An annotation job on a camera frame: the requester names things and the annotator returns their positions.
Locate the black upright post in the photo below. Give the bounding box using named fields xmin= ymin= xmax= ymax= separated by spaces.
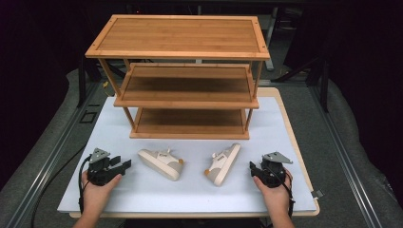
xmin=77 ymin=56 xmax=87 ymax=108
xmin=318 ymin=56 xmax=330 ymax=113

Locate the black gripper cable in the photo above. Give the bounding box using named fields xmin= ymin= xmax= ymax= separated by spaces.
xmin=271 ymin=170 xmax=297 ymax=219
xmin=77 ymin=155 xmax=93 ymax=215

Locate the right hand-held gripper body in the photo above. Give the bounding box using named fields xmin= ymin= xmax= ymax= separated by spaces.
xmin=258 ymin=151 xmax=294 ymax=189

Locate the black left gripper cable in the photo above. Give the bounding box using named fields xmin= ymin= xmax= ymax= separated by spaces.
xmin=77 ymin=155 xmax=93 ymax=215

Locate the black floor cable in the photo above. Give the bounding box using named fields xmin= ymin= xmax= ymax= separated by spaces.
xmin=29 ymin=143 xmax=87 ymax=228

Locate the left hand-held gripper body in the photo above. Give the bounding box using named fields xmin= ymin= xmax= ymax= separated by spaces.
xmin=86 ymin=147 xmax=126 ymax=187

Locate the person's left hand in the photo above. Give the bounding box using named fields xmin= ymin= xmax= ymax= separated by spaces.
xmin=81 ymin=170 xmax=124 ymax=214

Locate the white metal stand leg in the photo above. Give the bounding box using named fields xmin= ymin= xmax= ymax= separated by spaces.
xmin=264 ymin=14 xmax=278 ymax=72

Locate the white table mat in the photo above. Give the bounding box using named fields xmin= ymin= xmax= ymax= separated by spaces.
xmin=57 ymin=96 xmax=318 ymax=214

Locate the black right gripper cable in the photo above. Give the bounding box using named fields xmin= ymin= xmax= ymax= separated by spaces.
xmin=271 ymin=170 xmax=297 ymax=219

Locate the person's right hand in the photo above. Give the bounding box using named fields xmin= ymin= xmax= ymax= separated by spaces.
xmin=252 ymin=168 xmax=294 ymax=215

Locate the three-tier bamboo shoe rack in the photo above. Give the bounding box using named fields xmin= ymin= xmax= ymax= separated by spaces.
xmin=85 ymin=13 xmax=271 ymax=141

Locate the aluminium frame rail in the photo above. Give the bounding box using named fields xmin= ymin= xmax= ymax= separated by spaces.
xmin=308 ymin=85 xmax=385 ymax=228
xmin=5 ymin=83 xmax=100 ymax=228

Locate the beige and white sneaker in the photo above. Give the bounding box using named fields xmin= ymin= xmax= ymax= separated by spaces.
xmin=203 ymin=142 xmax=242 ymax=187
xmin=137 ymin=147 xmax=185 ymax=182

